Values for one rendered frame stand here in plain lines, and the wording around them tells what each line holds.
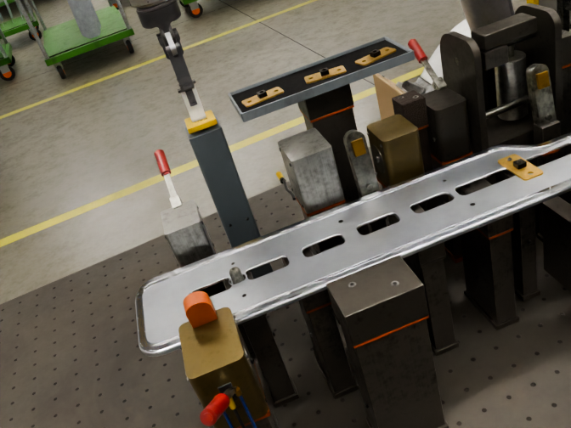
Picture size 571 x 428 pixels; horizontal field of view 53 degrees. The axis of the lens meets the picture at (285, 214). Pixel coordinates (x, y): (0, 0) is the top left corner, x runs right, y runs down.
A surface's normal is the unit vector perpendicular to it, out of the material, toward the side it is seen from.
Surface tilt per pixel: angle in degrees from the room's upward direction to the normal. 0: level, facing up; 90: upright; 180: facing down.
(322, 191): 90
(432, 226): 0
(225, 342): 0
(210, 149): 90
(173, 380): 0
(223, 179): 90
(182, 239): 90
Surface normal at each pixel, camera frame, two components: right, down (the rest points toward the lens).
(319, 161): 0.27, 0.47
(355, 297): -0.26, -0.81
